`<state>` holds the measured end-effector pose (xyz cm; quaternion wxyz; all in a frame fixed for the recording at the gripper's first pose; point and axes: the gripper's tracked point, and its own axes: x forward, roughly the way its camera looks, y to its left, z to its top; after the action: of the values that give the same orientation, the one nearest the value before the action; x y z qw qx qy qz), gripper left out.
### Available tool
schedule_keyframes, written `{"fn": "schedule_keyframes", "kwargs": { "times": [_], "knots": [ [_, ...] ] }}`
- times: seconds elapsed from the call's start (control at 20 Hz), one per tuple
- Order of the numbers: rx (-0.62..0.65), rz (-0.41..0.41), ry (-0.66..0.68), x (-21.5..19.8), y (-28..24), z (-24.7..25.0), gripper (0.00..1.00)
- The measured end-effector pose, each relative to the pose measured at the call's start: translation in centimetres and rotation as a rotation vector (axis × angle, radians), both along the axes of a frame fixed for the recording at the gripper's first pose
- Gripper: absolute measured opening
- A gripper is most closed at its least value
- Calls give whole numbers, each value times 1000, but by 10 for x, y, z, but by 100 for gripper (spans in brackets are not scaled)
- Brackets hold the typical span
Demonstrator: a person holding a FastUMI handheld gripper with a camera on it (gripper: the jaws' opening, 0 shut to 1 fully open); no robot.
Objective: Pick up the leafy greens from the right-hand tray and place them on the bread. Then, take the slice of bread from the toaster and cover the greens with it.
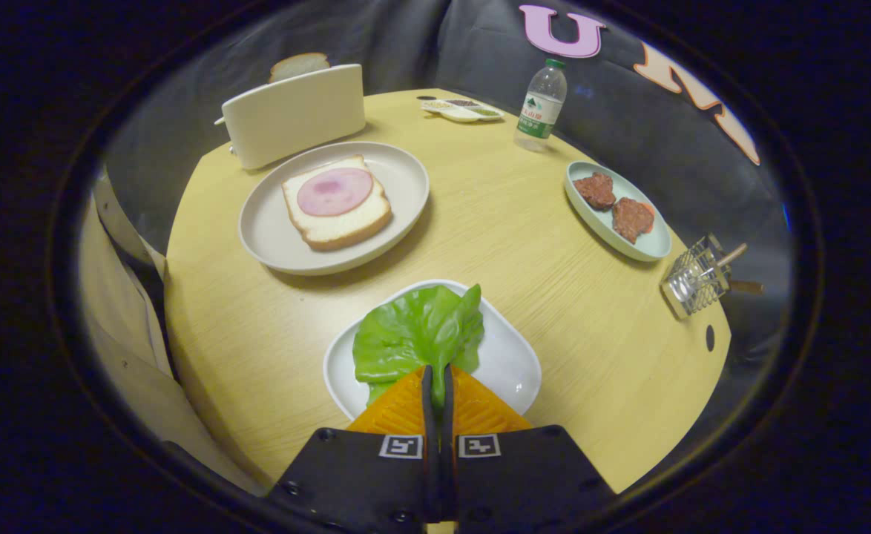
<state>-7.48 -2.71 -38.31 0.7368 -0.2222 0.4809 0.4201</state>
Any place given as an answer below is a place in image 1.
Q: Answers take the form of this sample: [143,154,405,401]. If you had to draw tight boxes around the beige fabric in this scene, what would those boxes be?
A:
[78,167,269,496]

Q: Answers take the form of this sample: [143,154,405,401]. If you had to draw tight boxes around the white toaster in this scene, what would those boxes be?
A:
[214,64,367,171]

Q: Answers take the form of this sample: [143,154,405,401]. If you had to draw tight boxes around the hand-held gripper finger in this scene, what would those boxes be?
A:
[265,363,444,534]
[439,363,618,534]

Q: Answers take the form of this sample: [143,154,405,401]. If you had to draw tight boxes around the plain bread slice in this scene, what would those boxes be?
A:
[269,52,331,84]

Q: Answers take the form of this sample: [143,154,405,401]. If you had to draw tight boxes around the wire mesh utensil holder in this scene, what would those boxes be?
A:
[660,232,733,321]

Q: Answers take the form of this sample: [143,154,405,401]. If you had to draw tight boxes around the green lettuce leaf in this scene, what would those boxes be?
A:
[352,283,485,409]

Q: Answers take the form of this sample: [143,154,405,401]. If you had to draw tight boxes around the bread slice under ham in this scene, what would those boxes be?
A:
[281,154,393,251]

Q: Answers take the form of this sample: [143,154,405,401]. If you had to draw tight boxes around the clear plastic water bottle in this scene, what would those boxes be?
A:
[514,59,568,154]

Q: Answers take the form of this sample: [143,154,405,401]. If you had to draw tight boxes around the light blue oval plate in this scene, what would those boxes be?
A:
[564,160,672,263]

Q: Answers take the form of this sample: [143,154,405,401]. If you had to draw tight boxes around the grey round plate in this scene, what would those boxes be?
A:
[238,141,430,277]

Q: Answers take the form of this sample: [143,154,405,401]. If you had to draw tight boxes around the brown meat patty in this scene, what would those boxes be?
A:
[573,172,617,211]
[612,197,656,245]

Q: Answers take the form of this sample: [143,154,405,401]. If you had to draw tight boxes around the white divided bean tray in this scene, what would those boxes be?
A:
[419,96,505,124]

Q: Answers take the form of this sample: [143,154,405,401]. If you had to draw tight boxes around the pink ham slice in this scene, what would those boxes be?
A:
[297,167,374,217]

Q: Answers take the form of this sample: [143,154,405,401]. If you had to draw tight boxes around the white square plate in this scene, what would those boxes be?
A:
[323,279,542,422]

